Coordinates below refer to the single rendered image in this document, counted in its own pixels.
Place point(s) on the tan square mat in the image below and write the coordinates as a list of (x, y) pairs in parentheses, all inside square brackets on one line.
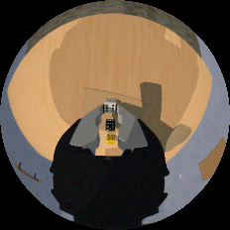
[(91, 98)]

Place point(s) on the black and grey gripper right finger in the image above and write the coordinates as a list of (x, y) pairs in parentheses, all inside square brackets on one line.
[(135, 135)]

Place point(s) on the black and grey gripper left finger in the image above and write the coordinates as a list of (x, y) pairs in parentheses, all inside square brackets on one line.
[(82, 134)]

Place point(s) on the yellow die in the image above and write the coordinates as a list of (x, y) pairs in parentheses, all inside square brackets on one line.
[(110, 139)]

